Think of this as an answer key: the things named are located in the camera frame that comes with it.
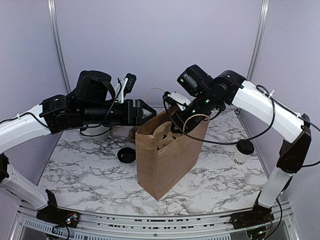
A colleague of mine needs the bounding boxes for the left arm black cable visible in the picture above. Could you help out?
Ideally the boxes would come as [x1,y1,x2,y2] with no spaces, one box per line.
[0,79,123,137]

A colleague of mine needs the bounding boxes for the brown paper bag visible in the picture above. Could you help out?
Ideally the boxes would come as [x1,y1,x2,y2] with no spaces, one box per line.
[135,106,203,201]

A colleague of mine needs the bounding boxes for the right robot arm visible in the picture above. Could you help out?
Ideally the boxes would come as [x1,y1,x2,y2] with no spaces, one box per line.
[163,64,312,224]

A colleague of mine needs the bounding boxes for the right aluminium frame post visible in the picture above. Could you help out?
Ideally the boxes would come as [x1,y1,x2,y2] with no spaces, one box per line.
[247,0,270,81]

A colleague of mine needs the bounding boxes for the aluminium front rail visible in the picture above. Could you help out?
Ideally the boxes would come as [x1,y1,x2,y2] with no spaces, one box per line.
[9,202,301,240]

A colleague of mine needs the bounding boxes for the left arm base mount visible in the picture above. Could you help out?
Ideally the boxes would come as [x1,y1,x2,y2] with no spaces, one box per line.
[36,189,80,228]

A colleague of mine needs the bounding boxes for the cardboard cup carrier tray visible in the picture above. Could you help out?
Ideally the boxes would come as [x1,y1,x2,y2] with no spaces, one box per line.
[128,126,140,145]

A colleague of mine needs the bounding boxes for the black plastic cup lid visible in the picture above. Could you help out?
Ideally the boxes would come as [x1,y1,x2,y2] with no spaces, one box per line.
[236,139,255,155]

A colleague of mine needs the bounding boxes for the white paper coffee cup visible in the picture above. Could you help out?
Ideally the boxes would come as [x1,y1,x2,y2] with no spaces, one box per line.
[232,148,255,167]

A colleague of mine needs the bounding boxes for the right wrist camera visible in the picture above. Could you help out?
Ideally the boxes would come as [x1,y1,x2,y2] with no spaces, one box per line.
[162,91,191,111]

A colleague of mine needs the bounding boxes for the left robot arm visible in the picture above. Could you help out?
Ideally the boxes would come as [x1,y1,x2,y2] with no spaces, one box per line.
[0,70,157,223]

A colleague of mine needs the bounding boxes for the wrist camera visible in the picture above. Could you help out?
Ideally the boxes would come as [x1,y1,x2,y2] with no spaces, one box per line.
[162,91,191,111]
[115,73,137,104]

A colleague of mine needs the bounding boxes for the aluminium frame post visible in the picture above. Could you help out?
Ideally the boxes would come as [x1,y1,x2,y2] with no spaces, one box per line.
[247,0,270,81]
[47,0,71,93]

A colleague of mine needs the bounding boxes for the white utensil holder cup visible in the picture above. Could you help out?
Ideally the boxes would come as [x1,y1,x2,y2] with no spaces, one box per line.
[81,126,111,141]

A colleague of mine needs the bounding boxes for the left aluminium frame post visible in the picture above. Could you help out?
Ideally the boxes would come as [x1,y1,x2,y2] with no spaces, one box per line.
[47,0,71,93]

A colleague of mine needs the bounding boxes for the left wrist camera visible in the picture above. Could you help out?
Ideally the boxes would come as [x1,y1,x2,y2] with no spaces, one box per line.
[115,73,137,104]

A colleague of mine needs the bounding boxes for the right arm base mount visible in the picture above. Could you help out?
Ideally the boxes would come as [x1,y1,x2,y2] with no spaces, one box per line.
[229,199,275,230]

